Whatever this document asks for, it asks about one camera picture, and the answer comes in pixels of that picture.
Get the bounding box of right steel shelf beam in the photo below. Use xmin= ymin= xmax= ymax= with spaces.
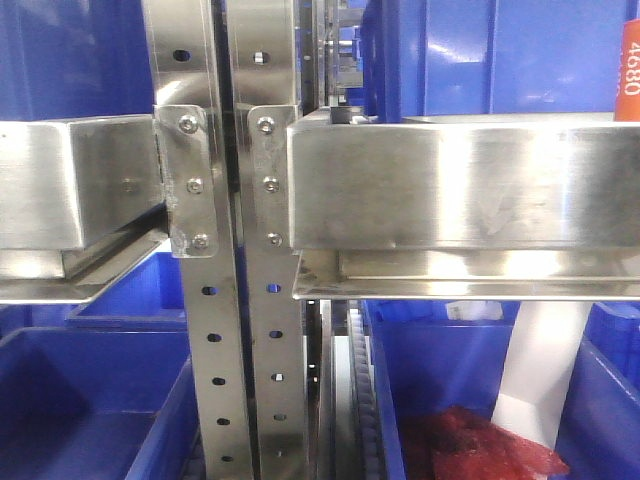
xmin=287 ymin=114 xmax=639 ymax=300

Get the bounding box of steel shelf beam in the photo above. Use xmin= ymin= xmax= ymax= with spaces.
xmin=287 ymin=114 xmax=639 ymax=300
xmin=1 ymin=114 xmax=167 ymax=304

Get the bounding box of left steel shelf beam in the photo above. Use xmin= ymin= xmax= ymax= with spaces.
xmin=1 ymin=114 xmax=167 ymax=304

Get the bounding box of orange capacitor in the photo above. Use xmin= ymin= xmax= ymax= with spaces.
xmin=614 ymin=19 xmax=640 ymax=122

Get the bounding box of lower right blue bin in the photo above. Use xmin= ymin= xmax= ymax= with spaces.
xmin=362 ymin=300 xmax=639 ymax=479

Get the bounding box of blue bin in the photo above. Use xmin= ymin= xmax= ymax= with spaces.
xmin=1 ymin=1 xmax=154 ymax=121
xmin=362 ymin=300 xmax=639 ymax=479
xmin=1 ymin=253 xmax=203 ymax=479
xmin=360 ymin=1 xmax=639 ymax=123

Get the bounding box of upper right blue bin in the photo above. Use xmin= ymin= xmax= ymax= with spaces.
xmin=360 ymin=1 xmax=639 ymax=123

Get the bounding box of right perforated steel upright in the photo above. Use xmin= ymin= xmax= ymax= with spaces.
xmin=226 ymin=1 xmax=311 ymax=479

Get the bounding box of perforated steel upright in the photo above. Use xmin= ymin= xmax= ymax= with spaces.
xmin=226 ymin=1 xmax=311 ymax=479
xmin=143 ymin=1 xmax=254 ymax=479

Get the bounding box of red plastic bag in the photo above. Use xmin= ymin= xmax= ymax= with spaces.
xmin=399 ymin=405 xmax=570 ymax=479

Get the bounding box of left perforated steel upright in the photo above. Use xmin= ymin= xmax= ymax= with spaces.
xmin=143 ymin=1 xmax=254 ymax=479

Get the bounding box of lower left blue bin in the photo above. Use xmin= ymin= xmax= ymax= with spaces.
xmin=1 ymin=253 xmax=203 ymax=479

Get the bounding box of upper left blue bin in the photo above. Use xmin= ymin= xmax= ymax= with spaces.
xmin=1 ymin=1 xmax=154 ymax=121

